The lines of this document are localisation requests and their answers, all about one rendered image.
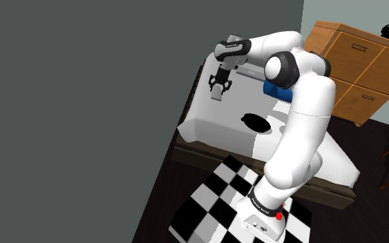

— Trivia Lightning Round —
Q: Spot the black oval object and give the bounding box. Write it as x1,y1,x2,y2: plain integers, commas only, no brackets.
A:
240,113,272,133

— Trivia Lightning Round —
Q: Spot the blue cylinder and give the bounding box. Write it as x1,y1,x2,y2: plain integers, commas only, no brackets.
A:
262,79,294,104

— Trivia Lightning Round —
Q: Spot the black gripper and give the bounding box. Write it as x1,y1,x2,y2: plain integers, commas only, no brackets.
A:
208,64,234,101

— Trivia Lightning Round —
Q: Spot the checkered robot stand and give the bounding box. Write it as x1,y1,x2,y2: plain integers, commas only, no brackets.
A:
168,154,313,243

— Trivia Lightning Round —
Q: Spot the wooden chest of drawers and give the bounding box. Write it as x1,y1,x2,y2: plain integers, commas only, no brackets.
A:
303,21,389,127

